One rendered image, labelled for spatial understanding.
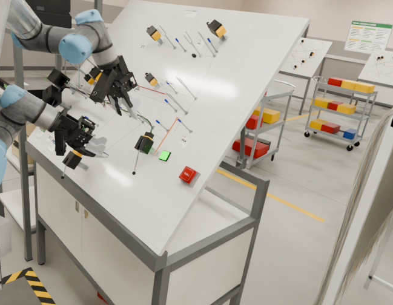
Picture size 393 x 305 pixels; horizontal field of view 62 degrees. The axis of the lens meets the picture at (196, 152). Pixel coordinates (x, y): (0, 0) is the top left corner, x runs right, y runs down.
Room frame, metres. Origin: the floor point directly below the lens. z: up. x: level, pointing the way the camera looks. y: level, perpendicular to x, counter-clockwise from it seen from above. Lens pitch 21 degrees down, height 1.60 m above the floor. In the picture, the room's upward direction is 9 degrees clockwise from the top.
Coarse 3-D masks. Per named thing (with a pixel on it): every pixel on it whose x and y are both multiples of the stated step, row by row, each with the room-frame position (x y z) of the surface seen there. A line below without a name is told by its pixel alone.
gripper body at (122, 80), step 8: (120, 56) 1.10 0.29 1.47; (112, 64) 1.05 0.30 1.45; (120, 64) 1.09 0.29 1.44; (120, 72) 1.10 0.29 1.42; (128, 72) 1.11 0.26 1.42; (120, 80) 1.07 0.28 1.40; (128, 80) 1.11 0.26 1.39; (112, 88) 1.07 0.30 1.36; (128, 88) 1.11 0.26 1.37; (120, 96) 1.09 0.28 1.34
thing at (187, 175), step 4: (184, 168) 1.06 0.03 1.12; (188, 168) 1.06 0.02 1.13; (184, 172) 1.05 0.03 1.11; (188, 172) 1.04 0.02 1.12; (192, 172) 1.04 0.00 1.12; (196, 172) 1.04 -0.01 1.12; (180, 176) 1.04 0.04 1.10; (184, 176) 1.04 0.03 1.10; (188, 176) 1.03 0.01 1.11; (192, 176) 1.03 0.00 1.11; (184, 180) 1.03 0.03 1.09; (188, 180) 1.02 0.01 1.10
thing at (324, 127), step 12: (324, 84) 5.65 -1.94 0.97; (336, 84) 5.61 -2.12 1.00; (348, 84) 5.51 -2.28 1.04; (360, 84) 5.42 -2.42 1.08; (324, 96) 6.09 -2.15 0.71; (324, 108) 5.59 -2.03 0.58; (336, 108) 5.54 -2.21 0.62; (348, 108) 5.40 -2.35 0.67; (312, 120) 5.79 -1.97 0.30; (324, 120) 5.93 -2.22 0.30; (360, 120) 5.22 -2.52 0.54; (324, 132) 5.52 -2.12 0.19; (336, 132) 5.65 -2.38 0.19; (348, 132) 5.34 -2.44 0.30
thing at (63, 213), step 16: (48, 176) 1.57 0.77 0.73; (48, 192) 1.57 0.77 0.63; (64, 192) 1.44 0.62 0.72; (48, 208) 1.57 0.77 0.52; (64, 208) 1.44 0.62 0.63; (80, 208) 1.33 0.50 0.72; (48, 224) 1.58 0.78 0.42; (64, 224) 1.44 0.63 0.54; (80, 224) 1.32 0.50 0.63; (64, 240) 1.44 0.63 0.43; (80, 240) 1.32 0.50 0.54; (80, 256) 1.32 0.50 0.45
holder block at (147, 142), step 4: (140, 136) 1.19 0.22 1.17; (144, 136) 1.18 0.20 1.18; (140, 140) 1.17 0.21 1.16; (144, 140) 1.16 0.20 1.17; (148, 140) 1.17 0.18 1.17; (152, 140) 1.18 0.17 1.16; (136, 144) 1.17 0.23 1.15; (144, 144) 1.15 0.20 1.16; (148, 144) 1.17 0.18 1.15; (152, 144) 1.18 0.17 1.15; (136, 148) 1.15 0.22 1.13; (140, 148) 1.14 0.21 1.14; (144, 148) 1.15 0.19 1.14; (148, 148) 1.17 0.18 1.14; (144, 152) 1.16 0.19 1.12
